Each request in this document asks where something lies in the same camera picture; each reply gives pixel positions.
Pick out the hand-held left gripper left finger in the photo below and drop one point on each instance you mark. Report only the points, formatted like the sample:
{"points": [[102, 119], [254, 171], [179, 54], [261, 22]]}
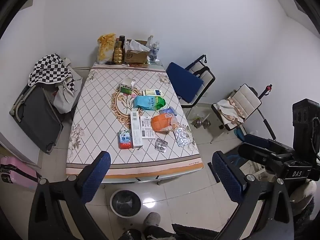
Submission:
{"points": [[96, 173]]}

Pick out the beige cloth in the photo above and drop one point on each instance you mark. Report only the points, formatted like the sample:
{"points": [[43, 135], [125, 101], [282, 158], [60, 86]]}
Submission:
{"points": [[230, 112]]}

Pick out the white trash bin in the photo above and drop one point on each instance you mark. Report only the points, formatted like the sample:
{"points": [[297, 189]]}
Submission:
{"points": [[125, 203]]}

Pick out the yellow snack bag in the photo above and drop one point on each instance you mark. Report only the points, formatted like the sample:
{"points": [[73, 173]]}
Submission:
{"points": [[106, 47]]}

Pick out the metal dumbbell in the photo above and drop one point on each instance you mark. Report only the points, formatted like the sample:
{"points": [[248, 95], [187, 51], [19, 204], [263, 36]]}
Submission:
{"points": [[200, 123]]}

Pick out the long white box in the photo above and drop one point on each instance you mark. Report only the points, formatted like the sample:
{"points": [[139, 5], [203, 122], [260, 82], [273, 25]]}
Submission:
{"points": [[136, 129]]}

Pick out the chair with blue cushion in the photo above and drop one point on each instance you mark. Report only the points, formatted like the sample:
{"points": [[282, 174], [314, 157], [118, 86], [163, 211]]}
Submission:
{"points": [[186, 83]]}

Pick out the pink suitcase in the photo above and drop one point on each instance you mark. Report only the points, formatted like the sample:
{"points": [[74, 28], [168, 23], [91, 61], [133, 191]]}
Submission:
{"points": [[17, 173]]}

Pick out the grey slipper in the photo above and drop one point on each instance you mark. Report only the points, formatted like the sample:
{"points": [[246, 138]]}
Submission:
{"points": [[151, 220]]}

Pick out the white flat medicine box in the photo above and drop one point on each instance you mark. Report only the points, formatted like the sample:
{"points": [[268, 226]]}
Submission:
{"points": [[147, 127]]}

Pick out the cardboard box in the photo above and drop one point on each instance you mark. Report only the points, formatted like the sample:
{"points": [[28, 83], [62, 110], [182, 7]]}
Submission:
{"points": [[136, 53]]}

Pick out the red and blue box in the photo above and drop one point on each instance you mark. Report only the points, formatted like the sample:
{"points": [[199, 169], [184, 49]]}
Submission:
{"points": [[124, 140]]}

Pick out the white padded chair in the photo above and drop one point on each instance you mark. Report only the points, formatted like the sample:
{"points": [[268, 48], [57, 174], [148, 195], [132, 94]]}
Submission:
{"points": [[240, 105]]}

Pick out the person's right leg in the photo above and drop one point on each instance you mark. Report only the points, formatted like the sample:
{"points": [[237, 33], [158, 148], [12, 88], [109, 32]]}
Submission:
{"points": [[192, 232]]}

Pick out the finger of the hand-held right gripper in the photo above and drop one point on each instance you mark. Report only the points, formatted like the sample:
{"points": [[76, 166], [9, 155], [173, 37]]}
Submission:
{"points": [[260, 140], [257, 153]]}

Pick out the clear glass bottle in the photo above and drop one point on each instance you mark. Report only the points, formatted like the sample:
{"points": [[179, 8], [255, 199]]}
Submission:
{"points": [[150, 40]]}

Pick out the blue and green bag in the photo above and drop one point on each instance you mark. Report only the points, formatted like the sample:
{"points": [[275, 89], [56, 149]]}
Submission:
{"points": [[149, 103]]}

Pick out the table with patterned tablecloth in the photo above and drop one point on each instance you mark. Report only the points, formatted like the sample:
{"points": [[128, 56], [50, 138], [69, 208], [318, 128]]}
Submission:
{"points": [[100, 110]]}

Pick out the small blue packet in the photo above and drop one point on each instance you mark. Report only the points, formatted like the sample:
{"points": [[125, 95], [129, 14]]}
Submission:
{"points": [[168, 110]]}

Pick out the silver blister pack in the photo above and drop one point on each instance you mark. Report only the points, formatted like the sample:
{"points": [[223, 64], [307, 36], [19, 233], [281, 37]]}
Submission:
{"points": [[161, 145], [181, 136]]}

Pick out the dark bottle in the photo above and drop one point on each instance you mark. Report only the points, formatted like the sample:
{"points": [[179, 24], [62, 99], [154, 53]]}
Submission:
{"points": [[122, 38]]}

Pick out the person's right forearm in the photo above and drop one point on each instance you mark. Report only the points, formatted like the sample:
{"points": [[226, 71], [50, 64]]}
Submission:
{"points": [[302, 196]]}

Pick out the gold bottle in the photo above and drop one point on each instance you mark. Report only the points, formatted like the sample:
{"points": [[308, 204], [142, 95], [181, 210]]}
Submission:
{"points": [[118, 53]]}

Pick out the white tote bag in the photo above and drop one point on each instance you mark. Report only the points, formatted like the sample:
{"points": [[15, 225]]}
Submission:
{"points": [[67, 92]]}

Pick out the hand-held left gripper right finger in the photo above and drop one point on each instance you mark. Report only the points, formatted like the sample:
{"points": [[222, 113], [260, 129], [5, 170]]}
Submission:
{"points": [[226, 177]]}

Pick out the orange packet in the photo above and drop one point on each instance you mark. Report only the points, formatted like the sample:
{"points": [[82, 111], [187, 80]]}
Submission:
{"points": [[163, 122]]}

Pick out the plastic water bottle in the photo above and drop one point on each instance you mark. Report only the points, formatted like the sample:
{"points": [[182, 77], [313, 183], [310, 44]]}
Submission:
{"points": [[153, 52]]}

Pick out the green and white box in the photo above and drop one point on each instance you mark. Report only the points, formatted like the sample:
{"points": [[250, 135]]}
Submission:
{"points": [[126, 87]]}

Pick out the black white checkered cloth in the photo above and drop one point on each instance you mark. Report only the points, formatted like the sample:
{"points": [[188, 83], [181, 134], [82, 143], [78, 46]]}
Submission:
{"points": [[50, 68]]}

